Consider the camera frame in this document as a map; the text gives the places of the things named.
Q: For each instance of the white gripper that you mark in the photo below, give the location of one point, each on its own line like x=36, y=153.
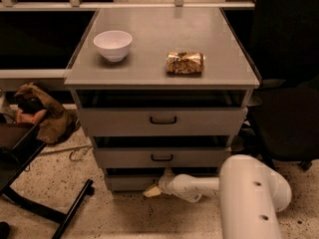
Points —
x=166, y=183

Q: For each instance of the grey bottom drawer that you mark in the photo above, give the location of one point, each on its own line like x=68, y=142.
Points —
x=142, y=182

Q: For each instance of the grey drawer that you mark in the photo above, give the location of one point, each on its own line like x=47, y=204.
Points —
x=161, y=122
x=161, y=157
x=142, y=182

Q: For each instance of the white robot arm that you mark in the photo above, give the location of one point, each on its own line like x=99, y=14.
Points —
x=250, y=196

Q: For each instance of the grey middle drawer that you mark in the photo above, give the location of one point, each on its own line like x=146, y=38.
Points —
x=161, y=157

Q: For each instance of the grey top drawer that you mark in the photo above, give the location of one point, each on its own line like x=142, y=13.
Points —
x=161, y=122

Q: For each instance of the grey drawer cabinet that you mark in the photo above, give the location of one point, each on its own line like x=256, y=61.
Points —
x=140, y=79

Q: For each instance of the brown crumpled bag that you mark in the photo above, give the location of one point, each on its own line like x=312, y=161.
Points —
x=37, y=107

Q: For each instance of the black office chair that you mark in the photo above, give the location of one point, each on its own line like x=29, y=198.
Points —
x=282, y=39

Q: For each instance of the white ceramic bowl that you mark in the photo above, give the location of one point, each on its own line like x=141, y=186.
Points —
x=113, y=45

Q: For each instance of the grey long desk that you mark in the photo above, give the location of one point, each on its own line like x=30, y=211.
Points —
x=38, y=42

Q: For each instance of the metal wire hook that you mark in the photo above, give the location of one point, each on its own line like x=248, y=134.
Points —
x=79, y=153

